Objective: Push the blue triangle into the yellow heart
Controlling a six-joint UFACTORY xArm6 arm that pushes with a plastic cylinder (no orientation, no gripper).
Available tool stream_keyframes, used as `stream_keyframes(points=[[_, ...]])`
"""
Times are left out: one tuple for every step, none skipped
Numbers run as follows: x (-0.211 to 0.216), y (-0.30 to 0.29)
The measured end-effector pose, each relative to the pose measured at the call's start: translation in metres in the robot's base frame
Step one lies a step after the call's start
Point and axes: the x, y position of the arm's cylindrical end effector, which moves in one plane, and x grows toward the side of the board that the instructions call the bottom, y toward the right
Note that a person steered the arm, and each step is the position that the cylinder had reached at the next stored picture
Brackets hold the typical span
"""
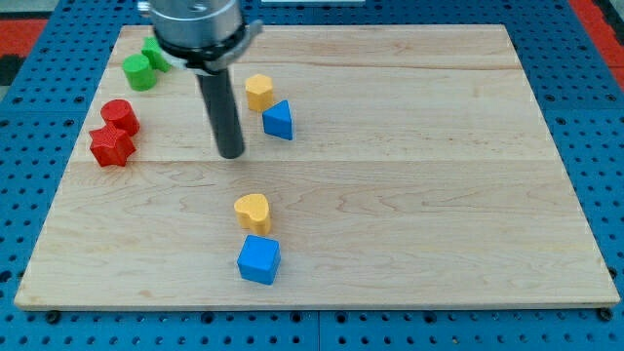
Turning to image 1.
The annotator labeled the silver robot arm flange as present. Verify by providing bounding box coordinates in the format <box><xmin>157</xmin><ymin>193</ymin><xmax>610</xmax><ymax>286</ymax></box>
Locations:
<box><xmin>136</xmin><ymin>0</ymin><xmax>263</xmax><ymax>76</ymax></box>

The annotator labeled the blue triangle block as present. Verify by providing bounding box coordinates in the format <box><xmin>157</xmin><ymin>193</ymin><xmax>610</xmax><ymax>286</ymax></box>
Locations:
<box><xmin>262</xmin><ymin>100</ymin><xmax>293</xmax><ymax>140</ymax></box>

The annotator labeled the yellow heart block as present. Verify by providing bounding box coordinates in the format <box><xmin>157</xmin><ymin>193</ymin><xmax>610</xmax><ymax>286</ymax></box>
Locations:
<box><xmin>233</xmin><ymin>193</ymin><xmax>272</xmax><ymax>236</ymax></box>

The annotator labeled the blue cube block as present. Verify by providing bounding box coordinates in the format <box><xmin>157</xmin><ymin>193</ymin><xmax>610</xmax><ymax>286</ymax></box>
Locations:
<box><xmin>237</xmin><ymin>235</ymin><xmax>281</xmax><ymax>285</ymax></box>

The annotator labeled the yellow hexagon block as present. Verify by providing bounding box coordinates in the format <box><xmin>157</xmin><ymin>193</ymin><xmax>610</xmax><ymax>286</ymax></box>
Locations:
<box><xmin>245</xmin><ymin>74</ymin><xmax>274</xmax><ymax>112</ymax></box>

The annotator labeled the wooden board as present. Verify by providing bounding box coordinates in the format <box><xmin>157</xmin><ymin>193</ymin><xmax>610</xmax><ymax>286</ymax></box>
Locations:
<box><xmin>15</xmin><ymin>24</ymin><xmax>620</xmax><ymax>311</ymax></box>

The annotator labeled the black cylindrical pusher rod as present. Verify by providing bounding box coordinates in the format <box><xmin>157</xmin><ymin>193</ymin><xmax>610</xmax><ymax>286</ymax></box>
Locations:
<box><xmin>197</xmin><ymin>69</ymin><xmax>245</xmax><ymax>159</ymax></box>

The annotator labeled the green star block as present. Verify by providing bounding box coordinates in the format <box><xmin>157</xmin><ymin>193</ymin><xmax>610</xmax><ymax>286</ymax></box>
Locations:
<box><xmin>141</xmin><ymin>36</ymin><xmax>172</xmax><ymax>72</ymax></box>

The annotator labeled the green cylinder block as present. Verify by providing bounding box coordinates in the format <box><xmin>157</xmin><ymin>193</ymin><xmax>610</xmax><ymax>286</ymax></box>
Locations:
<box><xmin>122</xmin><ymin>54</ymin><xmax>157</xmax><ymax>91</ymax></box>

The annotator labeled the red star block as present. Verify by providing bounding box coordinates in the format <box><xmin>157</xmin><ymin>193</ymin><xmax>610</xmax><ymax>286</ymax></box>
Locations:
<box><xmin>89</xmin><ymin>125</ymin><xmax>136</xmax><ymax>167</ymax></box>

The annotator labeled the red cylinder block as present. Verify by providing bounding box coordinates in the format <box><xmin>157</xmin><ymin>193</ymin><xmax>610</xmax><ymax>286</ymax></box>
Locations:
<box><xmin>100</xmin><ymin>98</ymin><xmax>140</xmax><ymax>137</ymax></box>

